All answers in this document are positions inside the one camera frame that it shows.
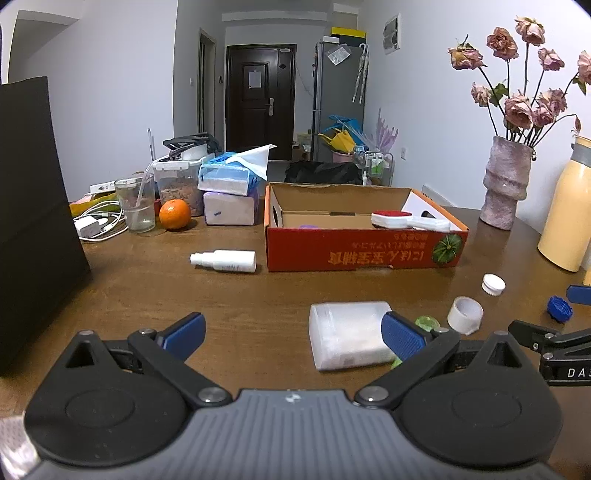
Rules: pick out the clear drinking straw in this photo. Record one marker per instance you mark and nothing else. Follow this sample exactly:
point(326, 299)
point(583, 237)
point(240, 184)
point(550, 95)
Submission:
point(148, 173)

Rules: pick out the purple feather decoration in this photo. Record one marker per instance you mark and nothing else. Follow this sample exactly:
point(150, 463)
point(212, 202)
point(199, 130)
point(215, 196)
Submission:
point(385, 131)

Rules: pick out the white power strip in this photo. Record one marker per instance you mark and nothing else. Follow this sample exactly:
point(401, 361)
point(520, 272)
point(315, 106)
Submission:
point(102, 186)

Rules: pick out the metal trolley cart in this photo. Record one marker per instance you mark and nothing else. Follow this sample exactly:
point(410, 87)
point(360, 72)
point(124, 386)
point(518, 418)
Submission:
point(376, 166)

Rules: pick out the thin white rod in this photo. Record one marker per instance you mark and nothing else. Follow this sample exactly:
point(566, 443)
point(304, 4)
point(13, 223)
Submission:
point(150, 143)

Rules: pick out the white wall panel box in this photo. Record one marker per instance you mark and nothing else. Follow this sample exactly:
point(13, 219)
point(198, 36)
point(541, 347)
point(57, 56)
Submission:
point(391, 34)

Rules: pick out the yellow plastic item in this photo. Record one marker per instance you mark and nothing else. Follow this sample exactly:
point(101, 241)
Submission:
point(92, 204)

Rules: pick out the blue plastic bag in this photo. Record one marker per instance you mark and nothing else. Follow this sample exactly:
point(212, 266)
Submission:
point(346, 123)

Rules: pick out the yellow thermos jug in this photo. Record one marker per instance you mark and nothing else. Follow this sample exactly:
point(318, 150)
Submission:
point(565, 217)

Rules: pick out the white paper notice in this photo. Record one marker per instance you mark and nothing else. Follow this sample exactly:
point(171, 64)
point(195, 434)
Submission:
point(255, 78)

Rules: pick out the yellow and black box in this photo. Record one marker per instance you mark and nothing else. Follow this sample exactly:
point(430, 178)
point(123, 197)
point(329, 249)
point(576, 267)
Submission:
point(348, 33)

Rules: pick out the white jar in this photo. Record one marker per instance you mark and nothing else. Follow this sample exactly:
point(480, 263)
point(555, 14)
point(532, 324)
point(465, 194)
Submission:
point(196, 151)

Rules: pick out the orange cardboard box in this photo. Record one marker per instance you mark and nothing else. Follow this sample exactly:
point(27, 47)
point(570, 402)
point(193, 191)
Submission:
point(369, 256)

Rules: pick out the clear plastic pouch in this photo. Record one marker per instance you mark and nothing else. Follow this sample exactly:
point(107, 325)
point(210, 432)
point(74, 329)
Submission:
point(337, 55)

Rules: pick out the dark brown entrance door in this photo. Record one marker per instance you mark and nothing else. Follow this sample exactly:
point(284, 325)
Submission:
point(258, 120)

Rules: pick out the white folded umbrella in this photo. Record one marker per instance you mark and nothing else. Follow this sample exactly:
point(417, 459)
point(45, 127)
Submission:
point(362, 74)

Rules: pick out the clear food container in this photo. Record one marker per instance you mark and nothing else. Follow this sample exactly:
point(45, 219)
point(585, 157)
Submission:
point(178, 189)

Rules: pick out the blue bottle cap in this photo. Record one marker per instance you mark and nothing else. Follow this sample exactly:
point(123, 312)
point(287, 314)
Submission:
point(559, 309)

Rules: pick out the grey refrigerator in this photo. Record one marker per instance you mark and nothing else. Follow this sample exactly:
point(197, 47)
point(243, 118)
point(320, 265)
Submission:
point(323, 101)

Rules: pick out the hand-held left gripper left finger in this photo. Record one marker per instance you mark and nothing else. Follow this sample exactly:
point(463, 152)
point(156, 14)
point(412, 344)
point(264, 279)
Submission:
point(184, 334)

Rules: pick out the clear glass cup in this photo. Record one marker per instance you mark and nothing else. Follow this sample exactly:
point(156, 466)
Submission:
point(136, 217)

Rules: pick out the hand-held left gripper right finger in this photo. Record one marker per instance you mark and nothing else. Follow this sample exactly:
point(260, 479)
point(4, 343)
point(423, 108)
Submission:
point(401, 337)

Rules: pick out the white tape roll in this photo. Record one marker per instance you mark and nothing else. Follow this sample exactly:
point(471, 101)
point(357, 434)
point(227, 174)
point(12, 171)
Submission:
point(461, 318)

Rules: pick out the pink tissue box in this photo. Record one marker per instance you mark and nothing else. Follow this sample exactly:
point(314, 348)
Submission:
point(231, 207)

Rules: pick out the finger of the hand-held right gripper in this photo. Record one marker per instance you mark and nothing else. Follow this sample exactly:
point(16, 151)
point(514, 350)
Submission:
point(535, 334)
point(581, 294)

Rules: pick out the white spray bottle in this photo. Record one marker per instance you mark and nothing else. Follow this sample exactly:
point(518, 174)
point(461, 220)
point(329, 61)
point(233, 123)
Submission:
point(231, 261)

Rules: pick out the yellow plastic bag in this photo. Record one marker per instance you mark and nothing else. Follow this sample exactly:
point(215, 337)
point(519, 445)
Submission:
point(339, 141)

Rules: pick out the green cylindrical packet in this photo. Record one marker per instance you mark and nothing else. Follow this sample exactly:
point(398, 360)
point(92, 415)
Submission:
point(427, 323)

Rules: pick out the white translucent plastic box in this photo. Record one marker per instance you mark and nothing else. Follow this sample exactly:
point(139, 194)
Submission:
point(346, 332)

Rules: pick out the blue tissue pack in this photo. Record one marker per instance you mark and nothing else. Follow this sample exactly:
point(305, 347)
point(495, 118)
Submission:
point(221, 180)

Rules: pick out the bunch of dried pink roses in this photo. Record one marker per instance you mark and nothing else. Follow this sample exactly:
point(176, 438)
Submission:
point(519, 110)

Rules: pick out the black folding frame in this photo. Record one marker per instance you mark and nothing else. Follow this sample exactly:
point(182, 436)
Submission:
point(184, 140)

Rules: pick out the white charger plug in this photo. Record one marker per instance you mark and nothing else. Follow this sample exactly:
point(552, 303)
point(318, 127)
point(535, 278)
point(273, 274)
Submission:
point(90, 227)

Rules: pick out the pink stone vase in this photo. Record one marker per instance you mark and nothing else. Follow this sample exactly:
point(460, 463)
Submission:
point(503, 184)

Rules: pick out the orange fruit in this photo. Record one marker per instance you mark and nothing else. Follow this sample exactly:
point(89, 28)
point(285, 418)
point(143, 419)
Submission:
point(174, 214)

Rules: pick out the red and white lint brush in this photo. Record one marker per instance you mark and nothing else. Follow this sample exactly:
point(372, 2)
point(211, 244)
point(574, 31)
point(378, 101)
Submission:
point(390, 219)

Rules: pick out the white bottle cap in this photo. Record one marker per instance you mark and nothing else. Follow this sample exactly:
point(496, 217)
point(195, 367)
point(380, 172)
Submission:
point(493, 284)

